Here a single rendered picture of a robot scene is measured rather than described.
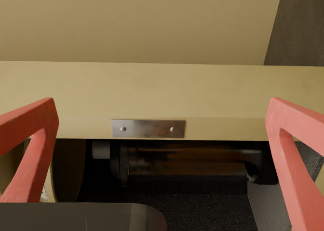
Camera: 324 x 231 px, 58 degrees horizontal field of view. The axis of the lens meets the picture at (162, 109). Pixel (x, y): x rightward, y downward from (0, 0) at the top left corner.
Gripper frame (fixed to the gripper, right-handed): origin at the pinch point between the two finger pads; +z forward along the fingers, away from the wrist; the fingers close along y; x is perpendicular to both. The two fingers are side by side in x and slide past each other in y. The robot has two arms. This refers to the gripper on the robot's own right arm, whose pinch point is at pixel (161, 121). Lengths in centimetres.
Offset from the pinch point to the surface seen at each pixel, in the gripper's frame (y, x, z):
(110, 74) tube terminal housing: 6.0, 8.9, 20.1
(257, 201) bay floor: -16.4, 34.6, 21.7
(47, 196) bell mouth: 14.4, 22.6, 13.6
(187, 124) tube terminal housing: -2.4, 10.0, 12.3
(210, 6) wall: -11, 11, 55
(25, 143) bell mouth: 16.9, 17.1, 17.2
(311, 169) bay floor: -16.9, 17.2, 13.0
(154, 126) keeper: 0.8, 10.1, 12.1
